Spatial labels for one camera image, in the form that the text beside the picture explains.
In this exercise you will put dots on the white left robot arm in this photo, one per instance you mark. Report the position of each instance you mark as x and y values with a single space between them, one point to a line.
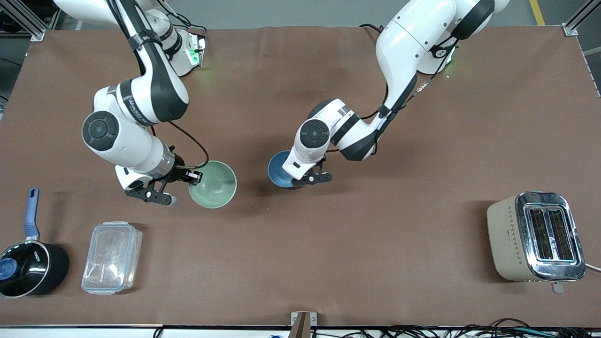
408 47

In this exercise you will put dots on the aluminium frame profile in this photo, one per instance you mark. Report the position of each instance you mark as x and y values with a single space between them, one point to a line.
28 23
576 21

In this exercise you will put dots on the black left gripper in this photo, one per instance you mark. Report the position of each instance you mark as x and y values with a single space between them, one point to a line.
323 159

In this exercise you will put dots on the clear plastic food container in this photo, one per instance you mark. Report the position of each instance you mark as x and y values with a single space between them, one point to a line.
111 258

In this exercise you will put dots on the blue bowl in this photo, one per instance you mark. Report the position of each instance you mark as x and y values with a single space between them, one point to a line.
278 170

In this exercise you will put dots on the glass lid with blue knob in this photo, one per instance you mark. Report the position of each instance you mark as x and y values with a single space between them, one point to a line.
23 270

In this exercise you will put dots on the green bowl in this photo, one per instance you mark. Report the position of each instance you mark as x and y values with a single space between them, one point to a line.
215 185

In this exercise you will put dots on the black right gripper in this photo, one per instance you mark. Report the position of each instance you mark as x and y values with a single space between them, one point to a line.
177 173

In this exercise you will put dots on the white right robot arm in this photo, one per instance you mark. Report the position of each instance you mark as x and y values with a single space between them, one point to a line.
136 136

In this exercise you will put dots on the beige and chrome toaster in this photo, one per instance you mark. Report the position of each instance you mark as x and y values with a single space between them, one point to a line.
516 239

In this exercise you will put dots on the brown table cover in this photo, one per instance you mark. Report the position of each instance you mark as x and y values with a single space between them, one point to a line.
300 258

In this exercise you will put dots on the metal table edge bracket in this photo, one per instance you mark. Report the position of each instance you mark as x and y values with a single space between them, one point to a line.
303 320

